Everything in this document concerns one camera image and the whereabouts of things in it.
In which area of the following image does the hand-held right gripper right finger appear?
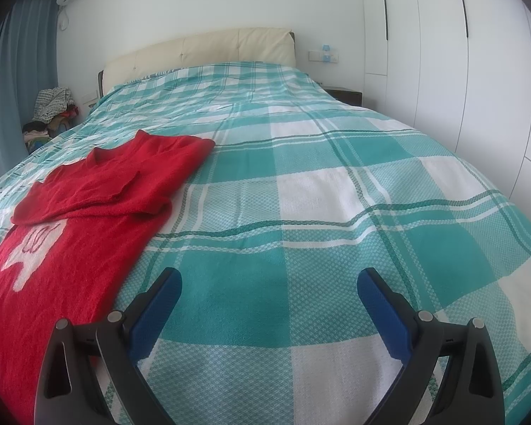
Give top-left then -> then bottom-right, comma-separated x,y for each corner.
356,267 -> 506,425

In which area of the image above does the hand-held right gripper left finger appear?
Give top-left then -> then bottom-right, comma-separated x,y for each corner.
34,267 -> 183,425

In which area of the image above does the red sweater with white rabbit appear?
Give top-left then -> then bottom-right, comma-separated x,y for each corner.
0,129 -> 216,425

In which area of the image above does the pile of clothes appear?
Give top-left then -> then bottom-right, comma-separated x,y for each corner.
22,87 -> 80,155

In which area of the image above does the teal checked blanket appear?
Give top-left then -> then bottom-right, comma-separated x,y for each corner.
0,62 -> 531,425

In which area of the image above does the blue curtain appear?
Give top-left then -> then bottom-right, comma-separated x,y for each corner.
0,0 -> 60,187

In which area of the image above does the dark wooden nightstand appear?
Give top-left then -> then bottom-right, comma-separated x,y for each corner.
325,86 -> 364,107

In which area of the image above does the cream padded headboard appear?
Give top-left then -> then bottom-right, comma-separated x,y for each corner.
98,28 -> 296,98

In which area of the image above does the white wardrobe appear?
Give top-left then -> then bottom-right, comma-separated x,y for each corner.
358,0 -> 531,213

